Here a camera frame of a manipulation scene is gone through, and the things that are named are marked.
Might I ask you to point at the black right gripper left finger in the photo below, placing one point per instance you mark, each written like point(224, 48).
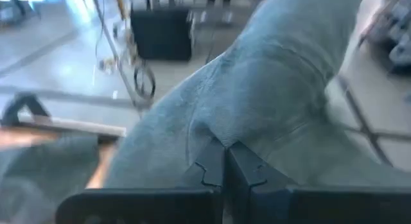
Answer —
point(144, 206)

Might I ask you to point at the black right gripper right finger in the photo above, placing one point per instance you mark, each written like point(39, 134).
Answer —
point(305, 206)

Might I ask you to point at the black box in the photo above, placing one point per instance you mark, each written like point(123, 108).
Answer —
point(160, 34)

